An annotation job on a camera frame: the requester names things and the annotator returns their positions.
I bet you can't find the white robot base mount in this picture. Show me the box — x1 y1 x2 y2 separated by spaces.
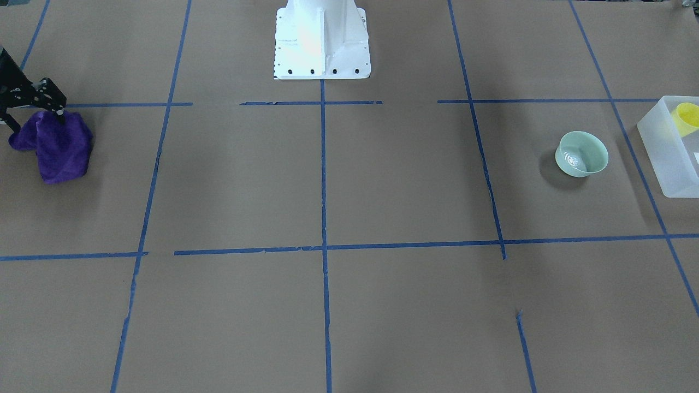
273 1 372 80

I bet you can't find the pale green bowl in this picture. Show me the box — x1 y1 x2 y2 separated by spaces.
554 131 609 177

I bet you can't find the purple cloth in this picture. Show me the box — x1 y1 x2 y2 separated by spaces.
8 110 94 184

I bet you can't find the translucent white storage box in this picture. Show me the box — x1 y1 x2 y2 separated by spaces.
637 96 698 198

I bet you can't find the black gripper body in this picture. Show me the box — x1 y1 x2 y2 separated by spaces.
1 48 67 118

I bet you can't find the yellow plastic cup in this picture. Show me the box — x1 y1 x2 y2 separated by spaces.
671 102 698 138

